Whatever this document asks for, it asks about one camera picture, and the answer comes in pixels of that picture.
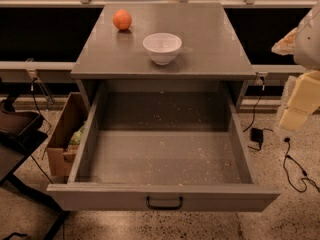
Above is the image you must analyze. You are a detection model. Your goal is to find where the black cable on floor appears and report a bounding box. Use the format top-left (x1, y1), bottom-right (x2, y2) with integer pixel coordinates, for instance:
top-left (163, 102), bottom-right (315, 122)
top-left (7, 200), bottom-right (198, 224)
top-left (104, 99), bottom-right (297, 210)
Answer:
top-left (282, 137), bottom-right (320, 194)

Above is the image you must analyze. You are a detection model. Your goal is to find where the black left wall cable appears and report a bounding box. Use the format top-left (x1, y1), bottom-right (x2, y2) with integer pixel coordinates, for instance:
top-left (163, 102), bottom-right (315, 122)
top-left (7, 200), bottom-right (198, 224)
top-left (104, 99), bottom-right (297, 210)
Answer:
top-left (30, 77), bottom-right (53, 135)

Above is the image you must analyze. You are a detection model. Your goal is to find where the grey drawer cabinet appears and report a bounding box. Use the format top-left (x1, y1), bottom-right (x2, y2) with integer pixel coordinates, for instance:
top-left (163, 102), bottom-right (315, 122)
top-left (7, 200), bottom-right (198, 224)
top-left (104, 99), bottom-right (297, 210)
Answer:
top-left (71, 1), bottom-right (255, 105)

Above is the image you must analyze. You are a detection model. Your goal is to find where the black right wall cable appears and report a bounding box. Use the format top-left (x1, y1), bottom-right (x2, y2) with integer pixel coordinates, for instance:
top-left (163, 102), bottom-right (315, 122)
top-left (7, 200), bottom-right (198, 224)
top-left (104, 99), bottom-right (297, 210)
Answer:
top-left (242, 75), bottom-right (266, 134)

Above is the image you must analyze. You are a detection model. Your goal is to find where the white ceramic bowl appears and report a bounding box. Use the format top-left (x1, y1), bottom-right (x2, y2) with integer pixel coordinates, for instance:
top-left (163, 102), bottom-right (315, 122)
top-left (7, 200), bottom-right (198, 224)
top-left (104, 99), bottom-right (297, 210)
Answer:
top-left (143, 33), bottom-right (182, 65)

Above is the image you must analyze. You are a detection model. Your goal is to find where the green bag in box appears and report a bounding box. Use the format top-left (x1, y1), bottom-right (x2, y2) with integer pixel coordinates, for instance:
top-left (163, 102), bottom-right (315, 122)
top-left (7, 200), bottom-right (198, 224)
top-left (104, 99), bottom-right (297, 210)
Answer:
top-left (69, 125), bottom-right (85, 145)

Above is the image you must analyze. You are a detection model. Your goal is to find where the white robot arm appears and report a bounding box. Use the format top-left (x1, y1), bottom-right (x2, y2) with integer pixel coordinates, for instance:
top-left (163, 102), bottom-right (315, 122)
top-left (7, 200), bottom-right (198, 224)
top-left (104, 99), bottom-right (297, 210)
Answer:
top-left (271, 3), bottom-right (320, 138)

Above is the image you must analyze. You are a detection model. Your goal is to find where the orange fruit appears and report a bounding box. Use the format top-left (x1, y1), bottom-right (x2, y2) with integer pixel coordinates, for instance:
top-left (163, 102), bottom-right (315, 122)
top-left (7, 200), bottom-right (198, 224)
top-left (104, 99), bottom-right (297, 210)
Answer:
top-left (113, 9), bottom-right (132, 31)

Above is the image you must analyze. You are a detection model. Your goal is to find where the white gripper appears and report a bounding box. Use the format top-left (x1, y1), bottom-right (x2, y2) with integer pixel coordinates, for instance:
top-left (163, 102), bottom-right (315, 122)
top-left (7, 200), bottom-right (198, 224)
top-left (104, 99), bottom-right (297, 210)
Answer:
top-left (274, 70), bottom-right (320, 138)

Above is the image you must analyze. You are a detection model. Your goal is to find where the grey top drawer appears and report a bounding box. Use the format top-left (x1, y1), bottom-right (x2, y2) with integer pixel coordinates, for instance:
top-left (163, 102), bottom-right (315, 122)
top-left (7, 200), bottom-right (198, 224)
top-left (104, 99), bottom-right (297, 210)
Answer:
top-left (48, 80), bottom-right (279, 212)

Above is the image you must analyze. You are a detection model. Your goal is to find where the brown cardboard box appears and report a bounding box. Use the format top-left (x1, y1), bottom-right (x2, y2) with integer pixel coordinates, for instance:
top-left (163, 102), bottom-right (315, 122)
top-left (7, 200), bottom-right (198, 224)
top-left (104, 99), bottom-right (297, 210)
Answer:
top-left (47, 92), bottom-right (88, 176)

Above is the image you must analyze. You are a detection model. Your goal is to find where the black top drawer handle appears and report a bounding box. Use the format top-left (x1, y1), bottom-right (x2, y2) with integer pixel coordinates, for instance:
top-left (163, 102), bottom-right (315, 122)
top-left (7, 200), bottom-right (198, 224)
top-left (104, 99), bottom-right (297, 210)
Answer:
top-left (146, 196), bottom-right (183, 211)

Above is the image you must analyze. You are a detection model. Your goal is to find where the black power adapter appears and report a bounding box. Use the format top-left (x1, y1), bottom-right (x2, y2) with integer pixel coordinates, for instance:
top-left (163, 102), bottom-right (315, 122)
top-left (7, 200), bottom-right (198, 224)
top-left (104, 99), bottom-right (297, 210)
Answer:
top-left (250, 128), bottom-right (264, 144)

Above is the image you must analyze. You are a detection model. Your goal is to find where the black wall cable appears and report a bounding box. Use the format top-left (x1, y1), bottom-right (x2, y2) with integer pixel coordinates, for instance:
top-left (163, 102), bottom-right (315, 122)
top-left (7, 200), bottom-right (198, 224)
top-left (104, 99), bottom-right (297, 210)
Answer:
top-left (242, 75), bottom-right (266, 134)
top-left (30, 77), bottom-right (53, 135)

